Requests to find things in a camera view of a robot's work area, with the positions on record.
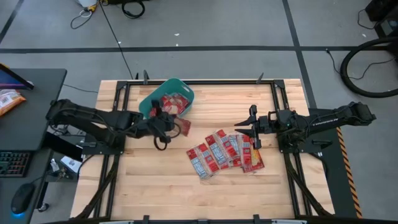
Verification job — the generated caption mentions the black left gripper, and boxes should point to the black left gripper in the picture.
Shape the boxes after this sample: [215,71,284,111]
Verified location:
[145,99,178,152]

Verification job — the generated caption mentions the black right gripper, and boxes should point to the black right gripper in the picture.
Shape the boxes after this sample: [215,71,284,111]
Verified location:
[234,104,282,150]

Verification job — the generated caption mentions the teal plastic basket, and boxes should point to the teal plastic basket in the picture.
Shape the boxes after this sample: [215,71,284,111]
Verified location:
[137,77,196,120]

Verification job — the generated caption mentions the white printed paper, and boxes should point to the white printed paper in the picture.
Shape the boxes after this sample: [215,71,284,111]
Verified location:
[60,155,83,174]

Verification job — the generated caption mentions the black desk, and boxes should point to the black desk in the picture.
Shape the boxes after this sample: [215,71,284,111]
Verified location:
[0,68,68,224]

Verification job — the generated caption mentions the black keyboard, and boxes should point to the black keyboard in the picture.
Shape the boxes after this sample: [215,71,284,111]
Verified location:
[0,150,33,179]

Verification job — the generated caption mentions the orange snack bag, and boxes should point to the orange snack bag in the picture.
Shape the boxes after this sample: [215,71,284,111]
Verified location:
[0,88,27,118]

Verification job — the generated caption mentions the computer monitor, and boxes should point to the computer monitor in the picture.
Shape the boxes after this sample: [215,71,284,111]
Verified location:
[0,62,35,91]

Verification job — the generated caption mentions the black computer mouse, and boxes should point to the black computer mouse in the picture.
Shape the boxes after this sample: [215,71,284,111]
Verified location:
[10,182,37,216]

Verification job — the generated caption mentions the black equipment box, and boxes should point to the black equipment box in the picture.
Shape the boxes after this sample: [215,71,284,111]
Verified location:
[364,0,398,39]

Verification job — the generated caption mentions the black metal rig frame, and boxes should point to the black metal rig frame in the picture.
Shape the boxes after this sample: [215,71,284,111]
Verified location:
[70,70,335,224]

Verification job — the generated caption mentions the thin black floor cable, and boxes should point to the thin black floor cable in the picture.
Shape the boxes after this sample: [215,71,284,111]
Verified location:
[63,83,100,95]
[356,8,379,31]
[325,47,397,81]

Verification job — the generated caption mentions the black hazard-striped base plate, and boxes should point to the black hazard-striped base plate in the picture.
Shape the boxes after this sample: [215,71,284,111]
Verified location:
[307,108,364,220]

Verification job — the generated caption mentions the long black floor cable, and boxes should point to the long black floor cable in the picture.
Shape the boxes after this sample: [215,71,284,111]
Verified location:
[98,0,135,80]

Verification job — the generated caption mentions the thick black hose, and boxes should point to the thick black hose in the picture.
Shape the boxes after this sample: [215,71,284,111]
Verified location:
[339,36,398,99]

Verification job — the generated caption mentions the coiled black cable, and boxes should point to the coiled black cable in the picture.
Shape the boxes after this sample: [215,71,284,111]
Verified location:
[121,0,147,20]

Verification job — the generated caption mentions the black and white cable loop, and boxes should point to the black and white cable loop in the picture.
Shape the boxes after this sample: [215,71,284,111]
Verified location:
[70,8,95,30]

